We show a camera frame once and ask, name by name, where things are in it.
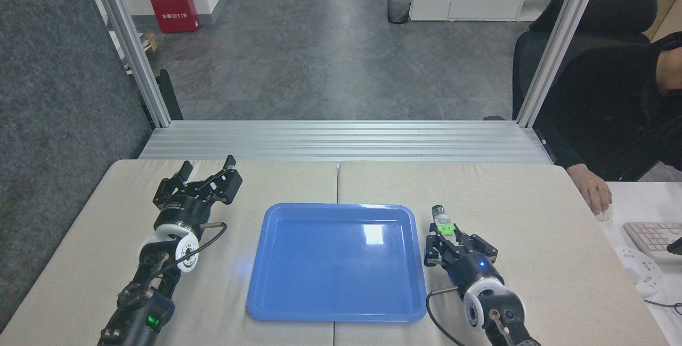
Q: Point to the silver aluminium rail platform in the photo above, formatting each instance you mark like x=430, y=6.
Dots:
x=341, y=141

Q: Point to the person's hand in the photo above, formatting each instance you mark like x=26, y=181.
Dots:
x=594, y=188

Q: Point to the person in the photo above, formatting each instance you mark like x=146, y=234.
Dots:
x=607, y=106

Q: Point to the white power strip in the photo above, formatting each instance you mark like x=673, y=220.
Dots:
x=639, y=268

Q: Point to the white computer keyboard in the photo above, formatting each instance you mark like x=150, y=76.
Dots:
x=647, y=236

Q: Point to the black mesh waste bin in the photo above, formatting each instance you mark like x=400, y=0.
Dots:
x=399, y=6

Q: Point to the black phone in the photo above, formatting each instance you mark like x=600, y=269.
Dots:
x=675, y=247

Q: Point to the blue plastic tray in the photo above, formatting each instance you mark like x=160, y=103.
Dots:
x=335, y=266

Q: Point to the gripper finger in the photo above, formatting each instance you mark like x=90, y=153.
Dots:
x=162, y=188
x=442, y=252
x=479, y=247
x=226, y=183

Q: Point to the switch part with green clip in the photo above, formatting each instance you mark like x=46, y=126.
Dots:
x=443, y=222

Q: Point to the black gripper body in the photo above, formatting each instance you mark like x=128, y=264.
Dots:
x=184, y=210
x=474, y=271

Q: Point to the black office chair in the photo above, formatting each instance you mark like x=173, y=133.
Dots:
x=613, y=5

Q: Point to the silver aluminium post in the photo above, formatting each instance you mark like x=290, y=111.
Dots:
x=130, y=47
x=559, y=42

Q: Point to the white computer mouse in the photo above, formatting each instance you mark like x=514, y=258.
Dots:
x=603, y=217

